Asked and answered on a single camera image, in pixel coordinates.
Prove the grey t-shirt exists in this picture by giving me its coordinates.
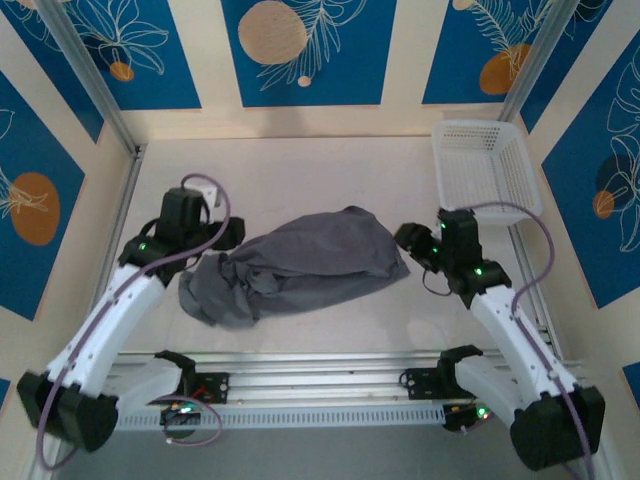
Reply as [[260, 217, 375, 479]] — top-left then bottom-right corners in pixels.
[[178, 204, 411, 331]]

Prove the white perforated plastic basket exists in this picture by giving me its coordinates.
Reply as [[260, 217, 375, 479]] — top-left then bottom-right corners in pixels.
[[430, 119, 545, 229]]

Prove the thin black camera cable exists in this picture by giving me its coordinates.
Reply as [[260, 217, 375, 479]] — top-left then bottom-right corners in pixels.
[[421, 268, 455, 297]]

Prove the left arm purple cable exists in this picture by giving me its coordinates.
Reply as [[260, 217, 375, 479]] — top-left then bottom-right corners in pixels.
[[37, 173, 232, 471]]

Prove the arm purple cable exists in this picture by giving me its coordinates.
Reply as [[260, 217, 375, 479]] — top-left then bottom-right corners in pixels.
[[467, 201, 596, 480], [37, 173, 232, 471]]

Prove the aluminium table side rail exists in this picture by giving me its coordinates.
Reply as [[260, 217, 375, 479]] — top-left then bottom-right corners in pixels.
[[102, 144, 146, 281], [507, 224, 566, 361]]

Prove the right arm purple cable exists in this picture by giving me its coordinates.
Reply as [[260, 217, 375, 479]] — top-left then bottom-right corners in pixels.
[[467, 201, 596, 480]]

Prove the long aluminium base rail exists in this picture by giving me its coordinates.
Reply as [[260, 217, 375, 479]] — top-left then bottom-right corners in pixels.
[[107, 349, 586, 411]]

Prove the grey slotted cable duct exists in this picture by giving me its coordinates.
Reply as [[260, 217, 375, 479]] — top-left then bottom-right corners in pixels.
[[117, 403, 449, 431]]

